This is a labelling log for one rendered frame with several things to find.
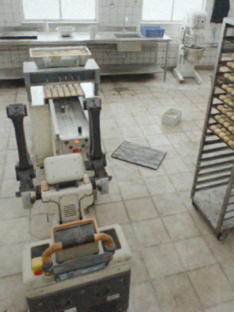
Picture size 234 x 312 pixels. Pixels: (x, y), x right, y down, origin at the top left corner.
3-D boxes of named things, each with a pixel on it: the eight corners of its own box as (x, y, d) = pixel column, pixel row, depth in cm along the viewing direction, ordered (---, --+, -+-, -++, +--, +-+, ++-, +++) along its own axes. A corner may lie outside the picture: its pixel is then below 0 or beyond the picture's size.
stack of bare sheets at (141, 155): (111, 157, 365) (111, 154, 363) (124, 141, 397) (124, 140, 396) (156, 170, 347) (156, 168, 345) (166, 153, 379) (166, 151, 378)
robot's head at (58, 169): (85, 177, 163) (81, 151, 166) (46, 184, 156) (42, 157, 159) (82, 180, 176) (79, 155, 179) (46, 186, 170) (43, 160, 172)
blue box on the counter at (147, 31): (145, 37, 564) (145, 29, 557) (140, 33, 588) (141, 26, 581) (164, 36, 576) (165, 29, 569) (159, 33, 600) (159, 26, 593)
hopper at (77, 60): (31, 62, 298) (29, 48, 291) (86, 59, 315) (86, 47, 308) (32, 71, 274) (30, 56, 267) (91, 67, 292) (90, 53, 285)
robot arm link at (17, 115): (4, 109, 152) (25, 107, 155) (5, 103, 164) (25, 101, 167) (17, 184, 168) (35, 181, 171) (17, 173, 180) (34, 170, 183)
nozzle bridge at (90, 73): (27, 92, 314) (23, 62, 297) (94, 88, 336) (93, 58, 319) (28, 105, 287) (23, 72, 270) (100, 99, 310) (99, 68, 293)
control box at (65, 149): (62, 152, 246) (60, 138, 239) (90, 148, 254) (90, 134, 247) (63, 154, 243) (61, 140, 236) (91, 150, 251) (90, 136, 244)
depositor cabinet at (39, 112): (33, 121, 432) (26, 65, 390) (82, 115, 455) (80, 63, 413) (38, 173, 329) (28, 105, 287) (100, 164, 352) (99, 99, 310)
